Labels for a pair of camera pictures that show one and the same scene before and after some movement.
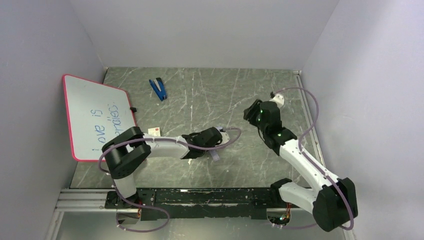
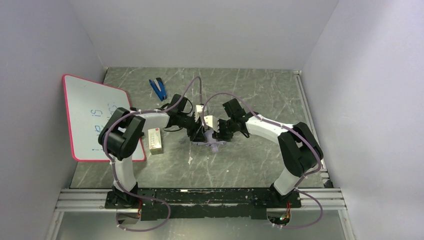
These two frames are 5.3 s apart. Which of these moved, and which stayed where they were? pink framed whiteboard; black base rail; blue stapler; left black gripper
Moved: left black gripper
Stayed: black base rail; pink framed whiteboard; blue stapler
